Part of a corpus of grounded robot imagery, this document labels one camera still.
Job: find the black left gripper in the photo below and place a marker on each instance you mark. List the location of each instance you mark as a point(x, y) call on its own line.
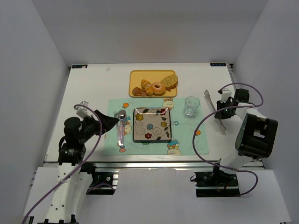
point(97, 123)

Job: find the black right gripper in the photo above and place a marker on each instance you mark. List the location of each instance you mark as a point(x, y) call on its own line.
point(222, 112)

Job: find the metal tongs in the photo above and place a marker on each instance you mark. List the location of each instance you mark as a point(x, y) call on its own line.
point(212, 107)

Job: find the small brown bread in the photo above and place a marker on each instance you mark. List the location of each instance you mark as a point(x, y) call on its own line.
point(139, 92)

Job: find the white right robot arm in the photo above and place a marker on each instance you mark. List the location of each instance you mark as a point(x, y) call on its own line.
point(256, 136)

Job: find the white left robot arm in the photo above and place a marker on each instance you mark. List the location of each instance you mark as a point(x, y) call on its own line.
point(75, 175)

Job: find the seeded bread slice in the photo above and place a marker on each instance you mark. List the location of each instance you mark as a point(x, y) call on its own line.
point(170, 82)

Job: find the clear drinking glass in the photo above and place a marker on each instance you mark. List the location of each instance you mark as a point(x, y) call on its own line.
point(191, 105)

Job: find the square floral plate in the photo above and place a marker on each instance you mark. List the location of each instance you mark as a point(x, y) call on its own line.
point(151, 124)

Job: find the right blue table label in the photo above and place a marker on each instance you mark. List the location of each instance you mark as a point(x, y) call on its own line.
point(218, 65)

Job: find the blue table label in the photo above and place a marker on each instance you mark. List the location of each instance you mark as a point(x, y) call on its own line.
point(218, 65)
point(79, 66)

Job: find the green cartoon placemat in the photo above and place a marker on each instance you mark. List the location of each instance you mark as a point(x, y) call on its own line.
point(184, 129)

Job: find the striped croissant roll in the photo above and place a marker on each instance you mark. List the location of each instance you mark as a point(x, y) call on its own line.
point(147, 87)

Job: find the yellow plastic tray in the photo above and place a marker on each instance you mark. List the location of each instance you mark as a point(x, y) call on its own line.
point(136, 76)

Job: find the orange glazed donut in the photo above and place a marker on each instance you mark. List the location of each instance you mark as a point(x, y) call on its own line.
point(158, 88)

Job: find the left blue table label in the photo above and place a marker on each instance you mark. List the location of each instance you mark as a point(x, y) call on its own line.
point(79, 66)

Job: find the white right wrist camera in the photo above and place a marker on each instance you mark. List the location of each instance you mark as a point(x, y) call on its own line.
point(225, 94)

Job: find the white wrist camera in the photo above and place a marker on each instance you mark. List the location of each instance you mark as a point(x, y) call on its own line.
point(225, 94)
point(83, 109)

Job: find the fork with pink handle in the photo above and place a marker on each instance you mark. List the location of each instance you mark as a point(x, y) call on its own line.
point(117, 129)

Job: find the spoon with pink handle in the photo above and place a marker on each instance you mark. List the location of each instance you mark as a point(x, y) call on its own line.
point(120, 113)

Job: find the knife with pink handle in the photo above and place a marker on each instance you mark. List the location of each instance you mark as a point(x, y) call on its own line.
point(124, 122)

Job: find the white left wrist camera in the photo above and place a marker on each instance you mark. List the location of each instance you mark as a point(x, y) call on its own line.
point(83, 109)

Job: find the aluminium table rail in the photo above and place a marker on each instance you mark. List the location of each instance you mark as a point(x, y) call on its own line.
point(194, 164)

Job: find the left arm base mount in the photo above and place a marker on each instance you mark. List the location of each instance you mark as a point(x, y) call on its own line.
point(102, 181)

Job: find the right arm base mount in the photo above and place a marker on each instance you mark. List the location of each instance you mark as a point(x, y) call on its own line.
point(208, 186)

